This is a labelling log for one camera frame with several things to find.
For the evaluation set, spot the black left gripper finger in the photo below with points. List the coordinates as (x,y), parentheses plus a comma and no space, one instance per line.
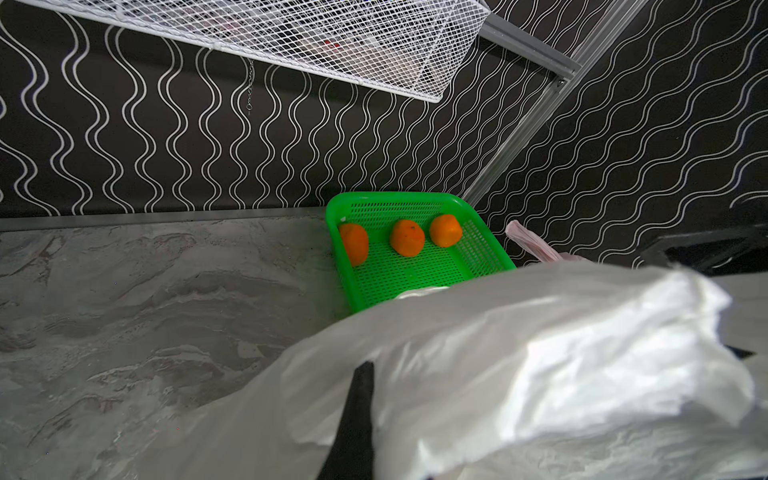
(352,454)

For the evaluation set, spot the white plastic bag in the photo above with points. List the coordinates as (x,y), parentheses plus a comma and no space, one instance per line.
(568,370)

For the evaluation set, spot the pink plastic bag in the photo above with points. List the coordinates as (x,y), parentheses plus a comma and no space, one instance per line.
(535,245)

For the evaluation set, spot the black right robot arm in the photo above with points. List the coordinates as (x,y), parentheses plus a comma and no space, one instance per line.
(719,252)

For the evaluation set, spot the green plastic basket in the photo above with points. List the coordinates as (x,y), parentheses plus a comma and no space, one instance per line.
(388,243)

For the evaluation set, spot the orange far left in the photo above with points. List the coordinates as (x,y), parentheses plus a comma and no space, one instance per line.
(356,243)

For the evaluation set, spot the orange centre bottom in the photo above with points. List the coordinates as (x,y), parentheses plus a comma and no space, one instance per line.
(407,238)

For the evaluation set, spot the large orange top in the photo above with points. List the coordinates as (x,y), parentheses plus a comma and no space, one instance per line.
(445,231)

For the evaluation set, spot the white wire mesh basket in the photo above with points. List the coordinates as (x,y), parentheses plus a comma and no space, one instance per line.
(408,48)

